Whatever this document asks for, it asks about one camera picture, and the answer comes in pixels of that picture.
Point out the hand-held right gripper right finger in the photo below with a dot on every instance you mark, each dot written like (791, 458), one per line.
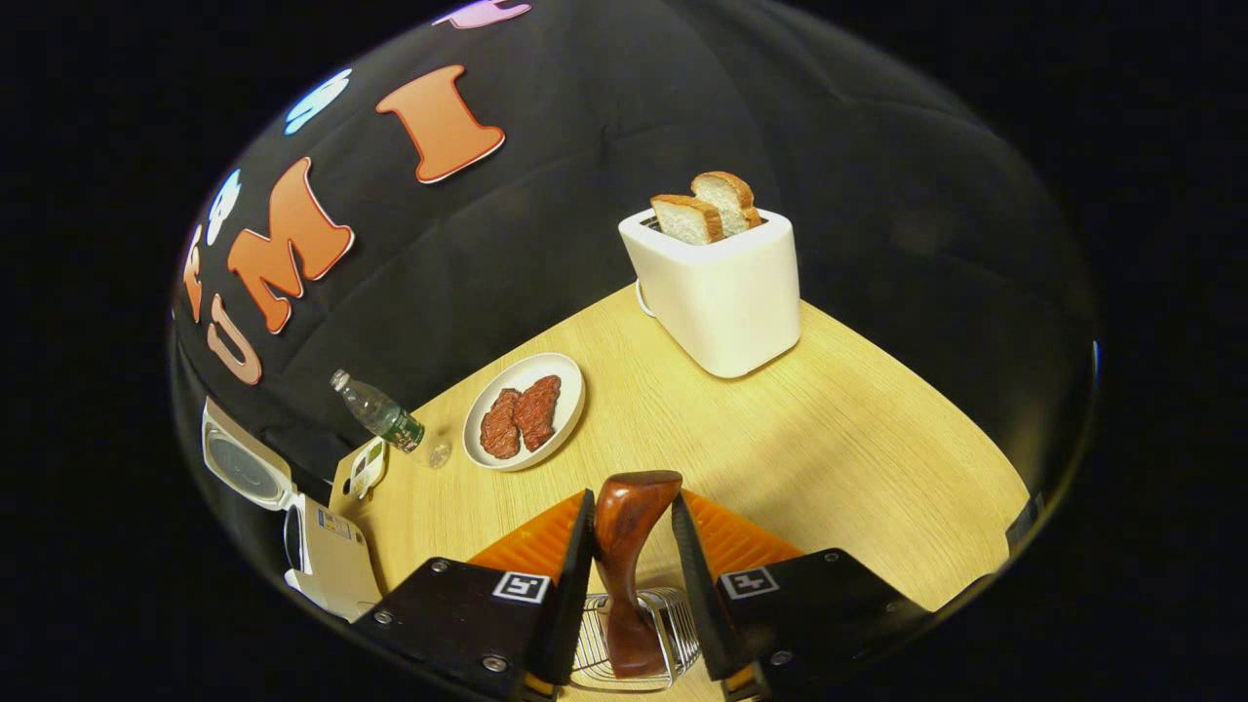
(697, 604)

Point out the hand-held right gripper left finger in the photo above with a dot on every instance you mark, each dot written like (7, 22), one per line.
(570, 624)

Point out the brown wooden spoon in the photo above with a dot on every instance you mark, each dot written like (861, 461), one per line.
(624, 546)

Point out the white rice cooker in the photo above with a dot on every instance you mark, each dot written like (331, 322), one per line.
(336, 575)

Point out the white plate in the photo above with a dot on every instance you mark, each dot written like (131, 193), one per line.
(565, 380)

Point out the small white seasoning dish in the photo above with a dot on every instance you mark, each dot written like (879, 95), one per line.
(369, 468)

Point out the clear plastic water bottle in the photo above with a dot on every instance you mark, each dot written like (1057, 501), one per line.
(385, 417)

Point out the white toaster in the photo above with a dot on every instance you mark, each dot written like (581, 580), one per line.
(721, 302)

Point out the black backdrop cloth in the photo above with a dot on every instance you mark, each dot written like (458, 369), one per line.
(585, 195)

